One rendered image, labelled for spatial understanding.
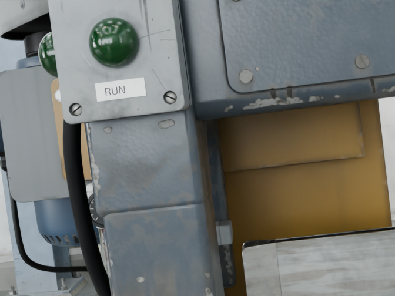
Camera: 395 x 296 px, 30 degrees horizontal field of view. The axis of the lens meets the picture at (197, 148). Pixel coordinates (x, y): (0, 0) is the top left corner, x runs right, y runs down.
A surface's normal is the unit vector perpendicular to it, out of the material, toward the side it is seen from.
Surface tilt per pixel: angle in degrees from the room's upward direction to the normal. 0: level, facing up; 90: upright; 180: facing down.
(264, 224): 90
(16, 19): 90
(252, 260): 90
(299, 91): 101
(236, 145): 90
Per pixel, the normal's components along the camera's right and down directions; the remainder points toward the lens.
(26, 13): -0.83, 0.13
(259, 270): 0.17, 0.03
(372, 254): -0.09, 0.07
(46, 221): -0.67, 0.14
